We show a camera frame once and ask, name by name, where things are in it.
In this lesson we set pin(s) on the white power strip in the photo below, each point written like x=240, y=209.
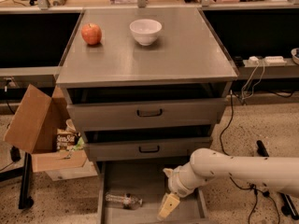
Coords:
x=275, y=61

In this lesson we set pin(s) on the grey bottom drawer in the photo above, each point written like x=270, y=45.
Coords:
x=146, y=180

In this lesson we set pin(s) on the grey metal drawer cabinet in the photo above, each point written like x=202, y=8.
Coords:
x=185, y=62

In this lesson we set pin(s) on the black stand leg right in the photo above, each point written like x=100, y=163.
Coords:
x=288, y=208

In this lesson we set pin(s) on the sea salt snack bag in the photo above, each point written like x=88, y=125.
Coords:
x=66, y=141

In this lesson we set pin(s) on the red apple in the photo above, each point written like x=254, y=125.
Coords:
x=91, y=33

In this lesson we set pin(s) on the grey middle drawer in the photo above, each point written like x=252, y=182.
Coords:
x=145, y=149

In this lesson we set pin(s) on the black stand leg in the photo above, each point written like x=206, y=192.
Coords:
x=25, y=200
x=288, y=208

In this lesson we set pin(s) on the white ceramic bowl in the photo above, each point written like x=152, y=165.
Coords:
x=145, y=31

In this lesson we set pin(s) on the open cardboard box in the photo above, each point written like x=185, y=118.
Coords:
x=34, y=126

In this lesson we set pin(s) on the white wall plug adapter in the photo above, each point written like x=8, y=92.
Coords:
x=253, y=59

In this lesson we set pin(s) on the black stand leg left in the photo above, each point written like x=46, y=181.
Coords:
x=25, y=200

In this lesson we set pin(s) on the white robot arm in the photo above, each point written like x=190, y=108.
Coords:
x=278, y=173

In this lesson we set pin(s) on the grey drawer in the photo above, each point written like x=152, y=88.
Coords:
x=145, y=149
x=143, y=115
x=146, y=180

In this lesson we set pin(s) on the clear plastic water bottle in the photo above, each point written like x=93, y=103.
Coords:
x=123, y=201

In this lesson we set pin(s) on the grey top drawer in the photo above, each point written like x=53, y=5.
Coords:
x=143, y=115

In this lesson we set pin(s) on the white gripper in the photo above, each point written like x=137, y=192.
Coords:
x=177, y=181

